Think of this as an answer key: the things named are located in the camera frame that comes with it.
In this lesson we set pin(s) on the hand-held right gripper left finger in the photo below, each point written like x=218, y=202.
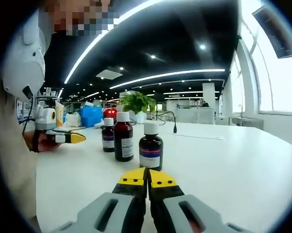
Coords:
x=117, y=208

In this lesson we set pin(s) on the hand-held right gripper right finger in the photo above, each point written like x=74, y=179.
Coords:
x=175, y=206

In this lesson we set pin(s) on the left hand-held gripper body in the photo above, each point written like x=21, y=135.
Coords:
x=47, y=119

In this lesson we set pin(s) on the brown medicine bottle white cap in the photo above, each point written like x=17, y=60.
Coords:
x=108, y=138
x=151, y=150

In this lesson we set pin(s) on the tall brown medicine bottle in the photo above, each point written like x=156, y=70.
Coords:
x=123, y=140

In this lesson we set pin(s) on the person's left hand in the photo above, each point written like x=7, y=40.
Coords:
x=45, y=144

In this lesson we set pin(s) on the cream tube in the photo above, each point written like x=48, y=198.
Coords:
x=59, y=115

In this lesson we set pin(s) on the white plastic jug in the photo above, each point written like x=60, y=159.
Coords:
x=73, y=120

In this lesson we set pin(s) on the metal shelf rack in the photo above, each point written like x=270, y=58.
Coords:
x=49, y=97

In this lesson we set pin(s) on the blue plastic box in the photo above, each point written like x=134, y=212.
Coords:
x=91, y=116

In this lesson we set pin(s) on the black device with red light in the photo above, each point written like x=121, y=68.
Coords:
x=111, y=114

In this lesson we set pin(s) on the white chest-worn device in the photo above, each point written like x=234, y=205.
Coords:
x=24, y=70

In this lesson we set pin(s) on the white table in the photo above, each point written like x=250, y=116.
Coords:
x=221, y=174

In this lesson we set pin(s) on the green potted plant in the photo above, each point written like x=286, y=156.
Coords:
x=137, y=102

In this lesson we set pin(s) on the sink faucet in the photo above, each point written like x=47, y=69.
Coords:
x=240, y=111

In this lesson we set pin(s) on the dark wall screen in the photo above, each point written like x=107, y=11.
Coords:
x=275, y=31

